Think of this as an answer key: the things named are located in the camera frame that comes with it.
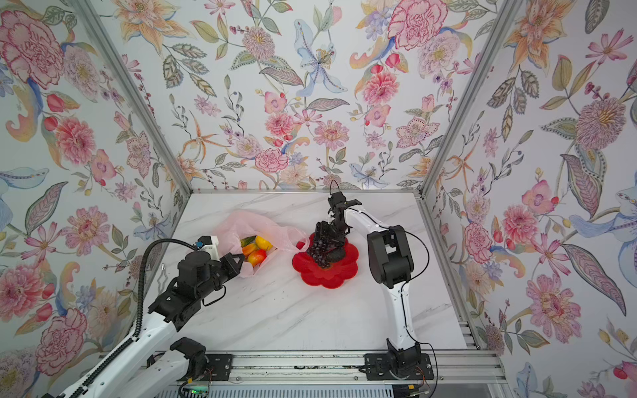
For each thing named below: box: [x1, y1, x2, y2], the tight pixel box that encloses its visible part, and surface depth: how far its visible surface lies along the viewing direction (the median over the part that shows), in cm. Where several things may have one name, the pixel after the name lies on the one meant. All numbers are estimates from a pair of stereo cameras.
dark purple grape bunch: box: [306, 237, 345, 269], surface depth 97 cm
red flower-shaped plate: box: [291, 232, 360, 289], surface depth 97 cm
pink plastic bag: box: [252, 209, 311, 278], surface depth 93 cm
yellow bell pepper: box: [255, 235, 273, 251], surface depth 99 cm
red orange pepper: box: [247, 248, 268, 267], surface depth 97 cm
